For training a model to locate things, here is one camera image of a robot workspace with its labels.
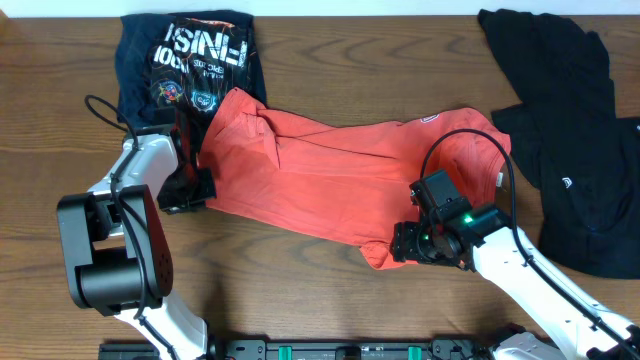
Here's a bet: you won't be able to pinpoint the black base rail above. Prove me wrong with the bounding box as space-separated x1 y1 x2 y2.
97 327 566 360

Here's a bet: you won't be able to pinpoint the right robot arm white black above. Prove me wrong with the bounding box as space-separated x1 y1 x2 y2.
391 204 639 359

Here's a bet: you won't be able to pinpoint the black garment pile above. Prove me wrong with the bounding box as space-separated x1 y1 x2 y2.
478 9 639 279

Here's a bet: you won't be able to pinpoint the red-orange t-shirt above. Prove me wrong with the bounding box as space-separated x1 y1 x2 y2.
199 89 511 270

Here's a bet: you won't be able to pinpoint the folded navy printed t-shirt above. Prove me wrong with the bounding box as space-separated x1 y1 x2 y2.
115 10 267 128

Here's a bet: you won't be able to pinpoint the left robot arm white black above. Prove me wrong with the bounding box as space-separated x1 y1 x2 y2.
57 125 215 359

